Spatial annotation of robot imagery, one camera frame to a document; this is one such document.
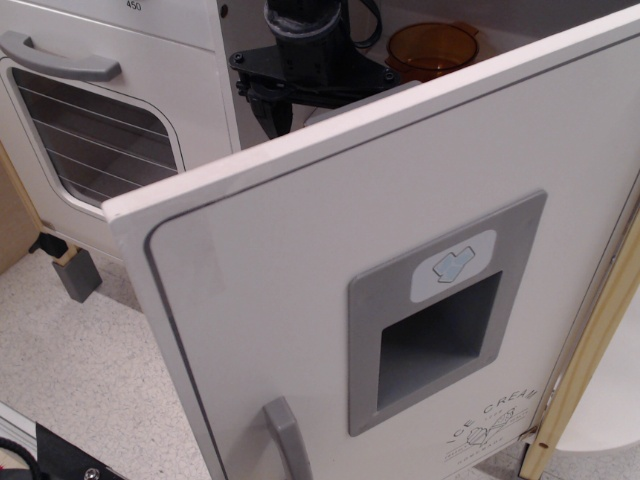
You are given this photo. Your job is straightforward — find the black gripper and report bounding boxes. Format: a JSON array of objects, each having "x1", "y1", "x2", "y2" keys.
[{"x1": 229, "y1": 32, "x2": 400, "y2": 138}]

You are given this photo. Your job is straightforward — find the white toy fridge door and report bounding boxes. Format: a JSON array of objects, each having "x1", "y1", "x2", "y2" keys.
[{"x1": 104, "y1": 6, "x2": 639, "y2": 479}]

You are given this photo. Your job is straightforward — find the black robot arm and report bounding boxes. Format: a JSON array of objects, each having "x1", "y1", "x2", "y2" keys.
[{"x1": 229, "y1": 1, "x2": 400, "y2": 139}]

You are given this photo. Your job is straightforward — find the amber transparent plastic pot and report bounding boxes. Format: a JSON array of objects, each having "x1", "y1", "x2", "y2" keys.
[{"x1": 385, "y1": 22, "x2": 479, "y2": 83}]

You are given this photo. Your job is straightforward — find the white toy oven door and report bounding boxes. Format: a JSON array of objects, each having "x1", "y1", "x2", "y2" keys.
[{"x1": 1, "y1": 1, "x2": 239, "y2": 256}]

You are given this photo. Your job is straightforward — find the grey ice dispenser recess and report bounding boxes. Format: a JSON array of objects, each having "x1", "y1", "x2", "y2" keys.
[{"x1": 348, "y1": 190, "x2": 547, "y2": 436}]

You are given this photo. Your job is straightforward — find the grey kitchen foot block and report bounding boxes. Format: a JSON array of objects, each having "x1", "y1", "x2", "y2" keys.
[{"x1": 52, "y1": 250, "x2": 103, "y2": 303}]

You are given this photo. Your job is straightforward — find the brown cardboard box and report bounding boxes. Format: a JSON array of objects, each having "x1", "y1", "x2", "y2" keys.
[{"x1": 1, "y1": 146, "x2": 41, "y2": 273}]

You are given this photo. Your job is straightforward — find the grey oven door handle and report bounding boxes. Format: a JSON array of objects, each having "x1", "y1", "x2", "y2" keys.
[{"x1": 1, "y1": 31, "x2": 122, "y2": 82}]

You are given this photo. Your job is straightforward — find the grey fridge door handle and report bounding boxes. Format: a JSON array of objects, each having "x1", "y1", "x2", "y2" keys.
[{"x1": 263, "y1": 396, "x2": 314, "y2": 480}]

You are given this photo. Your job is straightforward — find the wooden side frame post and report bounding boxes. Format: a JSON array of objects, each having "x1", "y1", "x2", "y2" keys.
[{"x1": 518, "y1": 181, "x2": 639, "y2": 479}]

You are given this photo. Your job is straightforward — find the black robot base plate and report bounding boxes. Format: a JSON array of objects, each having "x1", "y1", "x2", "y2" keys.
[{"x1": 36, "y1": 423, "x2": 123, "y2": 480}]

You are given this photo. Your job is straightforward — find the black braided cable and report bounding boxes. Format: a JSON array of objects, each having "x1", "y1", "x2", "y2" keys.
[{"x1": 0, "y1": 434, "x2": 46, "y2": 480}]

